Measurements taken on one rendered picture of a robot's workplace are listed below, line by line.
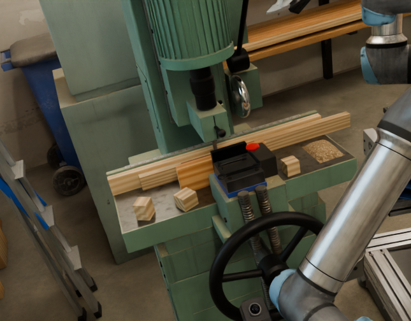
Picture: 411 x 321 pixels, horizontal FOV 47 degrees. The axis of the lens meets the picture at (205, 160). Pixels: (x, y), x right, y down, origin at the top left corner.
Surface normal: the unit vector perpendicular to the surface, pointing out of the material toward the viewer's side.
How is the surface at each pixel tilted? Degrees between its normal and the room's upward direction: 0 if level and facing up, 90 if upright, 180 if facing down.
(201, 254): 90
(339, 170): 90
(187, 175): 90
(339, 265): 74
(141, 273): 0
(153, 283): 0
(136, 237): 90
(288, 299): 47
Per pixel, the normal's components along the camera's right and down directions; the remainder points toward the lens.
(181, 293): 0.28, 0.43
